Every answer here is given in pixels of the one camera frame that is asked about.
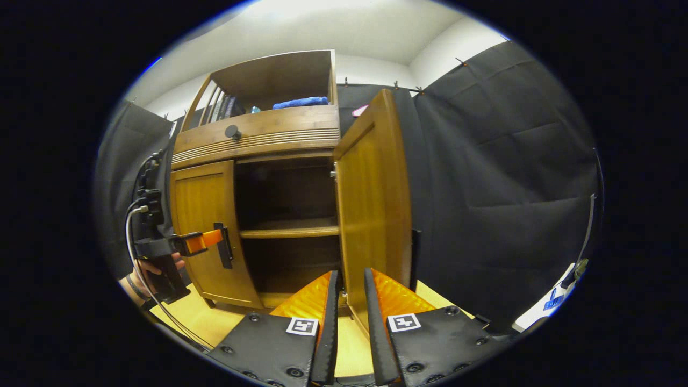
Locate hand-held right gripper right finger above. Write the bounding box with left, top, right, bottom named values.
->
left=364, top=267, right=508, bottom=387

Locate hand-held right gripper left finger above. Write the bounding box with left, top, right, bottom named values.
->
left=207, top=270, right=339, bottom=387

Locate wooden cabinet door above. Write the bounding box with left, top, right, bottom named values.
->
left=170, top=160, right=264, bottom=310
left=332, top=89, right=422, bottom=336

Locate wooden double-door shoe cabinet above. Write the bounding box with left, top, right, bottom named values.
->
left=169, top=49, right=350, bottom=312

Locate wooden inner shelf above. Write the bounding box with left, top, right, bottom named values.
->
left=239, top=217, right=340, bottom=239

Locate wooden ribbed drawer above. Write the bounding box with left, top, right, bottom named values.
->
left=171, top=105, right=341, bottom=170

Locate white table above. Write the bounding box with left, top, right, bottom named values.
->
left=512, top=262, right=578, bottom=333

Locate blue folded towel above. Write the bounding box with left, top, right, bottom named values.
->
left=272, top=96, right=329, bottom=110

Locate white cable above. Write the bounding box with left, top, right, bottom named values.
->
left=125, top=204, right=216, bottom=351

